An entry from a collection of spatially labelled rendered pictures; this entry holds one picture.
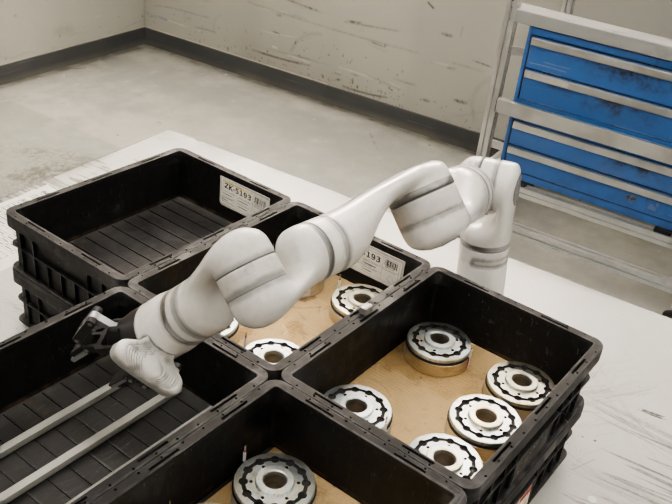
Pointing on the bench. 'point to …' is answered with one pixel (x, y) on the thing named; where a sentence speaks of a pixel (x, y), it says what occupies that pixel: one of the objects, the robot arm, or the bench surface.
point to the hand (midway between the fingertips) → (100, 365)
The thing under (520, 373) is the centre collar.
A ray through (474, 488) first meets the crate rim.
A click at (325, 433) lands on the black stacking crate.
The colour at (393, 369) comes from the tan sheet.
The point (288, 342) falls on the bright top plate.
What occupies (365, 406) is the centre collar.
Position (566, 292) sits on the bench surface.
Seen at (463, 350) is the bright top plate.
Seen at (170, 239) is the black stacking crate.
